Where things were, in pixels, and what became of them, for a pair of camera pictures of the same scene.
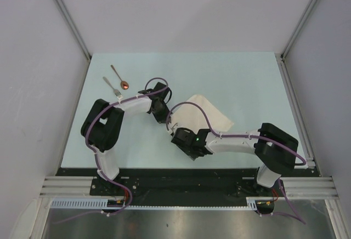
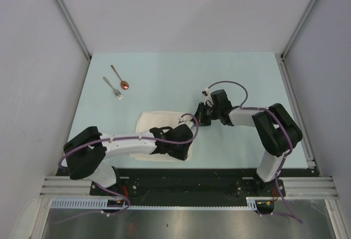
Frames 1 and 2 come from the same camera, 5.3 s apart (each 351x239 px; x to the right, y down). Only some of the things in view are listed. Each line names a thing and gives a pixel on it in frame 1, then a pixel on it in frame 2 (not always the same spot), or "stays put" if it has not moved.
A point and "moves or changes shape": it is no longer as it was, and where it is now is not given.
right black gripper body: x=188 y=151 to x=207 y=114
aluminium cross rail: x=312 y=187 stays put
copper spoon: x=124 y=84 stays put
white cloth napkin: x=189 y=115 moves or changes shape
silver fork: x=117 y=93 stays put
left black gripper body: x=163 y=113 to x=179 y=151
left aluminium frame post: x=66 y=15 stays put
